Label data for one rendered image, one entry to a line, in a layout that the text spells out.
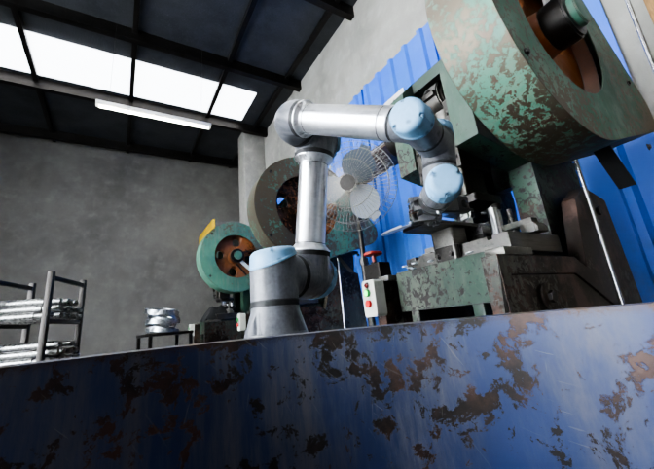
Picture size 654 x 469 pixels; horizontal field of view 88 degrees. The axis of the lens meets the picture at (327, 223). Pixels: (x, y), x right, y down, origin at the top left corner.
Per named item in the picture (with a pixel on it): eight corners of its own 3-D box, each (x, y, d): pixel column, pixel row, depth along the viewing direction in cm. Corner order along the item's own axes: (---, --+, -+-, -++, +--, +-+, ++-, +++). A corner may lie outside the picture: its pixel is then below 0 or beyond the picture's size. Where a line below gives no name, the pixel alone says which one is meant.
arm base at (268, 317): (241, 349, 71) (240, 301, 74) (245, 345, 85) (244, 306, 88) (313, 342, 74) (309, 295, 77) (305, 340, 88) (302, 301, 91)
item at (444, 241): (437, 257, 107) (430, 216, 110) (407, 266, 118) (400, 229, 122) (487, 259, 119) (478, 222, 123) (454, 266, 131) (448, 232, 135)
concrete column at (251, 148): (250, 362, 550) (243, 128, 670) (242, 361, 582) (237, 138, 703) (274, 358, 571) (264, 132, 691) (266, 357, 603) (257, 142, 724)
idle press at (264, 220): (261, 420, 191) (252, 144, 240) (223, 397, 273) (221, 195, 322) (452, 377, 264) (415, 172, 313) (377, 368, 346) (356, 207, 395)
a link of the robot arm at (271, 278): (238, 304, 81) (237, 248, 85) (278, 303, 92) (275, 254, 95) (274, 298, 74) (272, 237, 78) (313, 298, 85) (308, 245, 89)
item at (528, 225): (538, 230, 107) (529, 198, 110) (490, 242, 121) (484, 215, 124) (548, 231, 110) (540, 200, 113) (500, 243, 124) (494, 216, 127)
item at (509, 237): (512, 249, 102) (507, 230, 103) (407, 274, 138) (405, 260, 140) (563, 251, 117) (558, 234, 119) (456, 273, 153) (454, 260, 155)
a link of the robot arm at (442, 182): (463, 158, 72) (468, 197, 70) (452, 176, 82) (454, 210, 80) (425, 160, 73) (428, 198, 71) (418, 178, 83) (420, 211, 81)
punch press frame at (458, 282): (533, 443, 84) (434, 15, 121) (410, 414, 119) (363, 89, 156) (652, 385, 124) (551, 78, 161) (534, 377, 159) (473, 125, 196)
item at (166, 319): (145, 401, 288) (150, 305, 311) (130, 396, 320) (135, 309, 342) (192, 391, 315) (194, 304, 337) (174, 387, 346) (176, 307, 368)
